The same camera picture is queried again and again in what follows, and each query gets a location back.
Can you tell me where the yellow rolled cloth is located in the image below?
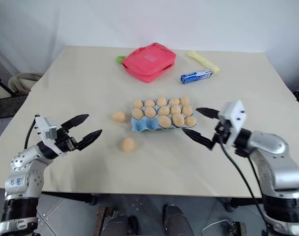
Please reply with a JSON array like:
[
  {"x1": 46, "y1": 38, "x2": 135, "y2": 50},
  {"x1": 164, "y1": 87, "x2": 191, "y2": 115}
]
[{"x1": 187, "y1": 51, "x2": 221, "y2": 74}]

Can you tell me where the blue white snack packet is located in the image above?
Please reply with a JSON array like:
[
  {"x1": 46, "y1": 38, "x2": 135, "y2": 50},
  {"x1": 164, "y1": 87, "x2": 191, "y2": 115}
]
[{"x1": 180, "y1": 69, "x2": 213, "y2": 85}]

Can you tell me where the black tripod stand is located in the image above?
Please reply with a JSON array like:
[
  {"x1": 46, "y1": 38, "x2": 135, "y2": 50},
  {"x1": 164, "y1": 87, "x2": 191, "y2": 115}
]
[{"x1": 0, "y1": 71, "x2": 15, "y2": 99}]

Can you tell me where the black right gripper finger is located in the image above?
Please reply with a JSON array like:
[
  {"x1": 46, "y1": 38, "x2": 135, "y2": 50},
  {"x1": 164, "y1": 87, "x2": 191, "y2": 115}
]
[
  {"x1": 181, "y1": 127, "x2": 214, "y2": 150},
  {"x1": 195, "y1": 107, "x2": 219, "y2": 120}
]

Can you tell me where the white floor cable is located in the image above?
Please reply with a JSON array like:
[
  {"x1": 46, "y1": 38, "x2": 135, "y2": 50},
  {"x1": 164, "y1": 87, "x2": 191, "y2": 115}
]
[{"x1": 203, "y1": 219, "x2": 230, "y2": 232}]

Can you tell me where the blue egg carton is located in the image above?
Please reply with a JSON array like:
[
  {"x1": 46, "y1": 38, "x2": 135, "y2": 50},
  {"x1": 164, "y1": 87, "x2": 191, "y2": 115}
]
[{"x1": 130, "y1": 98, "x2": 195, "y2": 132}]

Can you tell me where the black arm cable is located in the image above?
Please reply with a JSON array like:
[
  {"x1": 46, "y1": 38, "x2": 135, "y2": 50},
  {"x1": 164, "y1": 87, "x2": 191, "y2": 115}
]
[
  {"x1": 219, "y1": 139, "x2": 272, "y2": 236},
  {"x1": 24, "y1": 114, "x2": 40, "y2": 150}
]

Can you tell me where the dark rounded shape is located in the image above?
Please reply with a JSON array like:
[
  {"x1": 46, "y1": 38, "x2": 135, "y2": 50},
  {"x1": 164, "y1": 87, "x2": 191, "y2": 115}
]
[
  {"x1": 162, "y1": 203, "x2": 192, "y2": 236},
  {"x1": 105, "y1": 213, "x2": 139, "y2": 236}
]

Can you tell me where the pink zipper pouch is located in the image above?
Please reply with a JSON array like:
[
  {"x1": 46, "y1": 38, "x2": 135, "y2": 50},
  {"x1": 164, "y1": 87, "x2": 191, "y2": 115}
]
[{"x1": 121, "y1": 42, "x2": 177, "y2": 84}]

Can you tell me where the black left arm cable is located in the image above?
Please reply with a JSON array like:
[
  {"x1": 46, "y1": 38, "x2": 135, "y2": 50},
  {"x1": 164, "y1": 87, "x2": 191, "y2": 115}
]
[{"x1": 24, "y1": 114, "x2": 40, "y2": 150}]

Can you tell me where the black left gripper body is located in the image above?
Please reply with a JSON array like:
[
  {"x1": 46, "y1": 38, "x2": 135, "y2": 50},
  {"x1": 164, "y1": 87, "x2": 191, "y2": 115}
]
[{"x1": 54, "y1": 127, "x2": 81, "y2": 152}]

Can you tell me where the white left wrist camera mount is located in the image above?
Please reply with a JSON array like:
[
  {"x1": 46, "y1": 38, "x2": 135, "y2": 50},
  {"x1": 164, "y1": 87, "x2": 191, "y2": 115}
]
[{"x1": 33, "y1": 115, "x2": 58, "y2": 146}]

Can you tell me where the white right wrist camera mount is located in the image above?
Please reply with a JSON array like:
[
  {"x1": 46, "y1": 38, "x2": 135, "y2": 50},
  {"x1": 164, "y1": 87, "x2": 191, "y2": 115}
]
[{"x1": 217, "y1": 99, "x2": 246, "y2": 148}]

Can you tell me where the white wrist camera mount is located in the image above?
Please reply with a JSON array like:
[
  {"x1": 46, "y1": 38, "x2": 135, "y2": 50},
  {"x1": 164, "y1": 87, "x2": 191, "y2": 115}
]
[
  {"x1": 33, "y1": 115, "x2": 58, "y2": 146},
  {"x1": 217, "y1": 99, "x2": 246, "y2": 148}
]

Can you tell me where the rusty brown metal base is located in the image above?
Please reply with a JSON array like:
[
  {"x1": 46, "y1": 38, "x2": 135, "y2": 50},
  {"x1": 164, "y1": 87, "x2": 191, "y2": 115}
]
[
  {"x1": 94, "y1": 206, "x2": 116, "y2": 236},
  {"x1": 229, "y1": 220, "x2": 247, "y2": 236}
]

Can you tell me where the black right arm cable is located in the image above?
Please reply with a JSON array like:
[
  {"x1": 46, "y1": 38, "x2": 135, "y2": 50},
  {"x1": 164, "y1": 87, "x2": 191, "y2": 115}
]
[{"x1": 219, "y1": 139, "x2": 272, "y2": 236}]

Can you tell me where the black mesh tray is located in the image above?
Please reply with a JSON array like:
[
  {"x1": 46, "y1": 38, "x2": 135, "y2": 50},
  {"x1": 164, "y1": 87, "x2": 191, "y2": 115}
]
[{"x1": 0, "y1": 94, "x2": 28, "y2": 120}]

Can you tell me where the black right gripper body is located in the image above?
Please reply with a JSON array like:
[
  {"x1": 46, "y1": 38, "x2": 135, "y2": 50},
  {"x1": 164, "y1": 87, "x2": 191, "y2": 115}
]
[{"x1": 211, "y1": 117, "x2": 237, "y2": 151}]

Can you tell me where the beige round bin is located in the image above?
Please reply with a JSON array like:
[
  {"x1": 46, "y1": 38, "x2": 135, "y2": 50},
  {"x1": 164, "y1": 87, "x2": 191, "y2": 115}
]
[{"x1": 8, "y1": 72, "x2": 45, "y2": 96}]

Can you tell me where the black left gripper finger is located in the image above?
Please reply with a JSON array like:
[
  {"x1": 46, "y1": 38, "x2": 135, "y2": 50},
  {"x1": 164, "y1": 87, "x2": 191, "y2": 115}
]
[
  {"x1": 60, "y1": 114, "x2": 90, "y2": 131},
  {"x1": 77, "y1": 129, "x2": 103, "y2": 151}
]

